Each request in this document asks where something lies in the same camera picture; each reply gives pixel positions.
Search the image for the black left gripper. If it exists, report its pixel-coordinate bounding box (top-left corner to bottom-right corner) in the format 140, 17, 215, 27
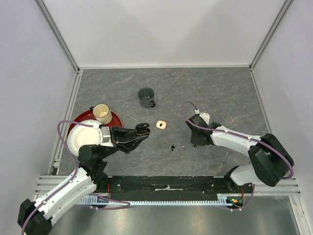
99, 124, 149, 160

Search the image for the black earbuds charging case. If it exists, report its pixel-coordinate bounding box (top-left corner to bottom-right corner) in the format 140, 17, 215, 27
135, 123, 151, 136

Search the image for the beige earbuds charging case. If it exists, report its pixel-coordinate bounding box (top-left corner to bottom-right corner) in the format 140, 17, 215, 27
156, 120, 167, 130

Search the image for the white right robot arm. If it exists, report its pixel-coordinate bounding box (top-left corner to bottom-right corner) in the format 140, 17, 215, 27
186, 113, 294, 193

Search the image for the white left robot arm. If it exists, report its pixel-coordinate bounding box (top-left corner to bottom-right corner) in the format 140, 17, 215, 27
18, 122, 151, 235

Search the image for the red round tray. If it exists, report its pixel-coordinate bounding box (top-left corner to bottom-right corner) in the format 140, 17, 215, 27
67, 110, 123, 136

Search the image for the beige ceramic cup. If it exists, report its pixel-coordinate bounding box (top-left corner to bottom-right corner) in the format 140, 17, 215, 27
92, 104, 112, 124

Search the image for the white ceramic plate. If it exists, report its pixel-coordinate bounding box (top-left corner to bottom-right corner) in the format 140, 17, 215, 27
67, 119, 102, 156

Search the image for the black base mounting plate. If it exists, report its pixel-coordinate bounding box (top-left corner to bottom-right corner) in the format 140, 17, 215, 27
98, 176, 237, 201

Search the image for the dark green mug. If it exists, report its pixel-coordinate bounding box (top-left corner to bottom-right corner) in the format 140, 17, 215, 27
137, 87, 156, 108

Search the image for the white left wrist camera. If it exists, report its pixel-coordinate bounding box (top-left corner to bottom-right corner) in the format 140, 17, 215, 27
99, 124, 113, 147

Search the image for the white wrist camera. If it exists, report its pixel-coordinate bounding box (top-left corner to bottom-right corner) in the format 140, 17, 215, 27
99, 124, 113, 147
195, 109, 210, 125

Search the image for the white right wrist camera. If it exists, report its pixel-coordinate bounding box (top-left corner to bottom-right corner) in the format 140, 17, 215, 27
195, 109, 210, 125

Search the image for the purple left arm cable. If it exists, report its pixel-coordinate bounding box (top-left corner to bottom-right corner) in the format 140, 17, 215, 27
21, 120, 98, 235

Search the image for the white slotted cable duct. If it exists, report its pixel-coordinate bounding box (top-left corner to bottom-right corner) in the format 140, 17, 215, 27
76, 195, 233, 206

